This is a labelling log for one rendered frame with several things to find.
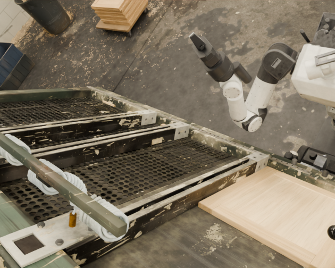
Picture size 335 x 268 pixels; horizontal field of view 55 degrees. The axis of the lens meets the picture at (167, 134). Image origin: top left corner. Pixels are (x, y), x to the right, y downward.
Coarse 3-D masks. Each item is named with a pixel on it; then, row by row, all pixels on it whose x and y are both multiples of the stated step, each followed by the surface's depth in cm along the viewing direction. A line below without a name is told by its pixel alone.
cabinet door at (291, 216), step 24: (264, 168) 149; (240, 192) 122; (264, 192) 125; (288, 192) 129; (312, 192) 132; (216, 216) 106; (240, 216) 105; (264, 216) 108; (288, 216) 111; (312, 216) 113; (264, 240) 96; (288, 240) 97; (312, 240) 99; (312, 264) 88
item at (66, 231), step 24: (240, 168) 131; (168, 192) 102; (192, 192) 105; (216, 192) 119; (72, 216) 71; (144, 216) 89; (168, 216) 98; (0, 240) 65; (48, 240) 67; (72, 240) 68; (96, 240) 77; (120, 240) 84; (24, 264) 60
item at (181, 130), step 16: (160, 128) 165; (176, 128) 169; (64, 144) 125; (80, 144) 129; (96, 144) 131; (112, 144) 137; (128, 144) 145; (144, 144) 154; (0, 160) 102; (48, 160) 116; (64, 160) 121; (80, 160) 127; (0, 176) 104; (16, 176) 108
